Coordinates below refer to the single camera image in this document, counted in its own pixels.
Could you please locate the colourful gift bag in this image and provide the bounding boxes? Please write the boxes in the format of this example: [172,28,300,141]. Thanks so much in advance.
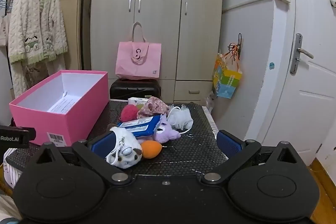
[212,42,243,99]

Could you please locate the black bubble mat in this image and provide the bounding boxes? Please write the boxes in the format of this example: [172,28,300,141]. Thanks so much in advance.
[5,101,228,176]

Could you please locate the white bath pouf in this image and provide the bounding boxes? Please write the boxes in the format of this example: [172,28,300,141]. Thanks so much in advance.
[167,105,194,135]

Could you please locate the white door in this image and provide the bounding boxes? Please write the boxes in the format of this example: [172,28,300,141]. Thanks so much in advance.
[252,0,336,167]

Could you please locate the cream fleece robe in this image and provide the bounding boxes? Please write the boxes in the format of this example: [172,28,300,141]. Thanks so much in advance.
[8,0,68,98]

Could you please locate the white paper slip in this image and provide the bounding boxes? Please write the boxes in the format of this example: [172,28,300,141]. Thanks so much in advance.
[49,91,79,113]

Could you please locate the black suitcase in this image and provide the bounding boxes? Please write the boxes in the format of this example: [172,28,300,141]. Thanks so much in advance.
[110,78,161,101]

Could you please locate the small white plastic bag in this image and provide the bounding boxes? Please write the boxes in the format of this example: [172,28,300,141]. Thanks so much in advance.
[205,91,218,111]

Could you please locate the purple plush toy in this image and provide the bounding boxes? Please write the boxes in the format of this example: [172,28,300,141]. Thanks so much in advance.
[154,114,181,143]

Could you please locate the pink tote bag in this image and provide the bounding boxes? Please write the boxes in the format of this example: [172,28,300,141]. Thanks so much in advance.
[115,22,162,80]

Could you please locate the pink fuzzy ball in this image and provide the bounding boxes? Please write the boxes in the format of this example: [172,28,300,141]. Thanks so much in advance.
[120,104,138,122]

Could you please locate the pink floral cloth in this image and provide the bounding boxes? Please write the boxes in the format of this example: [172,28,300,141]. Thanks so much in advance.
[136,96,171,119]

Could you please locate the blue wet wipes packet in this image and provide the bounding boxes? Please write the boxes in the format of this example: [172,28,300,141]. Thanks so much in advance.
[117,114,162,138]

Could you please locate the silver door handle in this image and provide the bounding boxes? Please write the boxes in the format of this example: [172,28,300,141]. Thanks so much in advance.
[290,33,314,75]

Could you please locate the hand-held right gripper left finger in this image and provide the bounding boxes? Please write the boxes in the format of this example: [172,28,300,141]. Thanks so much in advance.
[34,131,132,186]

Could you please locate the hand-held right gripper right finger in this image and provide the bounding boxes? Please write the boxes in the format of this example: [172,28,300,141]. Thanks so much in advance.
[201,130,302,186]

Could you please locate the beige canvas bag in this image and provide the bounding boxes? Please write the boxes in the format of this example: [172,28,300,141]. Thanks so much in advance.
[0,15,11,46]

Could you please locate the beige wooden wardrobe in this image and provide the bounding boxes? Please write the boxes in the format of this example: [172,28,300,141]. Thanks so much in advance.
[90,0,224,103]

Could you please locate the orange ball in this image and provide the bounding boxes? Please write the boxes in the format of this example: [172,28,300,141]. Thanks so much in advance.
[140,140,163,160]

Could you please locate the black clothes rack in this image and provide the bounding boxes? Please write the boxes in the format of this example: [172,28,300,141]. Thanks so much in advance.
[7,0,90,71]

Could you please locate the pink cardboard box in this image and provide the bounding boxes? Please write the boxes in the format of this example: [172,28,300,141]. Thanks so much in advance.
[9,70,109,146]

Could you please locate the white tissue packet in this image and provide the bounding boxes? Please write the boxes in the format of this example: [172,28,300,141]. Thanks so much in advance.
[128,97,149,106]

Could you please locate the blue wire hangers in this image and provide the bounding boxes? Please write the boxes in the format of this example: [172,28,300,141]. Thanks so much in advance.
[0,0,13,13]

